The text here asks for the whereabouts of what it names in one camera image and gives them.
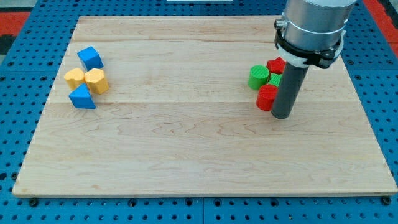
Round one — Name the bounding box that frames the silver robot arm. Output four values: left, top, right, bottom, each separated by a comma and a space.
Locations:
274, 0, 356, 51

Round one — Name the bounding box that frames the wooden board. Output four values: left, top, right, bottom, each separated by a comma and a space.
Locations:
12, 16, 397, 198

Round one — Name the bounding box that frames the green cylinder block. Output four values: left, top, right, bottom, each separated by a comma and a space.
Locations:
248, 65, 269, 90

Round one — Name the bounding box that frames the red cylinder block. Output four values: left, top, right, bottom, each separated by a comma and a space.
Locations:
256, 84, 278, 111

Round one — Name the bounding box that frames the green star block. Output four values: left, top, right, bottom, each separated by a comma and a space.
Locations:
267, 73, 282, 87

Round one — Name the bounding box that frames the red star block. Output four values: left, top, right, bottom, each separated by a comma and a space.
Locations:
266, 57, 286, 75

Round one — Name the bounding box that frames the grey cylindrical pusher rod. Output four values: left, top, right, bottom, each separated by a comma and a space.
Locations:
271, 63, 308, 119

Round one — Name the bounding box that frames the yellow hexagon block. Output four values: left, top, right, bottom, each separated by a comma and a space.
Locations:
85, 68, 109, 95

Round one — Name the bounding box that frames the blue triangle block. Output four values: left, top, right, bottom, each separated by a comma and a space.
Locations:
68, 83, 96, 109

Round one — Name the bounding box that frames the blue cube block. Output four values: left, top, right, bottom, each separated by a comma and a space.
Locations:
77, 46, 103, 71

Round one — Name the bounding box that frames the yellow heart block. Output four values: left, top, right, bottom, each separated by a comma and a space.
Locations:
63, 68, 85, 91

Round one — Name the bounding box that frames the black and white clamp ring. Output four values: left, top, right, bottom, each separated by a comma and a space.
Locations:
273, 19, 347, 70

